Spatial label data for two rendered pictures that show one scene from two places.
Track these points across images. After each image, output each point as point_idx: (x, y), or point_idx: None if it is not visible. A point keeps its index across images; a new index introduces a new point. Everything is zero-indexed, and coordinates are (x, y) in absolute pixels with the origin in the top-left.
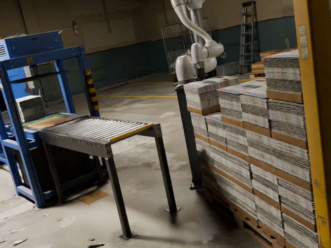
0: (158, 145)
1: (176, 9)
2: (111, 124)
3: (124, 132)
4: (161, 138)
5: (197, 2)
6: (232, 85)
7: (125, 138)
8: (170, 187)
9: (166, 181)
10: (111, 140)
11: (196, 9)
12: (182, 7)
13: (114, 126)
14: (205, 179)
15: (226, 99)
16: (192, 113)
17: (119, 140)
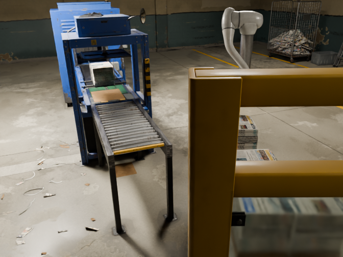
0: (166, 163)
1: (223, 31)
2: (139, 124)
3: (137, 143)
4: (170, 158)
5: (250, 28)
6: (248, 135)
7: (133, 151)
8: (171, 200)
9: (168, 195)
10: (115, 154)
11: (247, 35)
12: (229, 31)
13: (139, 129)
14: None
15: None
16: None
17: (127, 152)
